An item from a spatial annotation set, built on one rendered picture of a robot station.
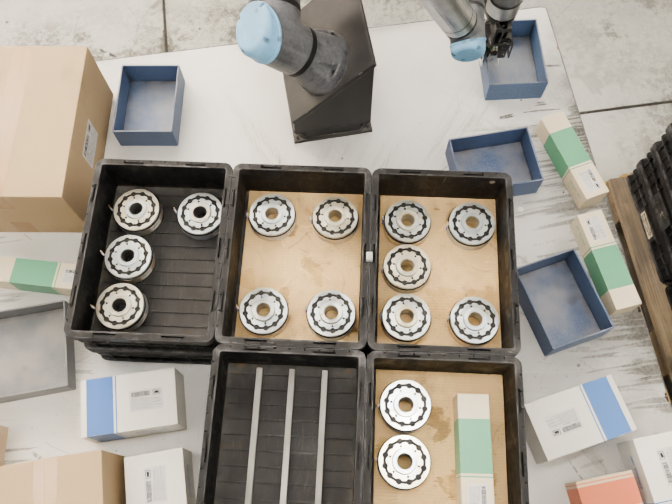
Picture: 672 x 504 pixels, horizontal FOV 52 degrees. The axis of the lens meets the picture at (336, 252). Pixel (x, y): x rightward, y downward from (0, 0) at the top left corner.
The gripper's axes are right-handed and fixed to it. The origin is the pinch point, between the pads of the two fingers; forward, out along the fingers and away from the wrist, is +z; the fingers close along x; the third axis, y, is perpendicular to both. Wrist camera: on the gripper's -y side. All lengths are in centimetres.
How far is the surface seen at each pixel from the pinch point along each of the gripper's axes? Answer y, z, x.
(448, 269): 61, -8, -17
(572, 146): 28.2, -0.6, 18.0
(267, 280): 62, -8, -56
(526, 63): -0.8, 4.9, 12.3
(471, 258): 59, -8, -12
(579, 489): 107, -2, 5
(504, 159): 27.9, 4.9, 2.6
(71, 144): 29, -14, -100
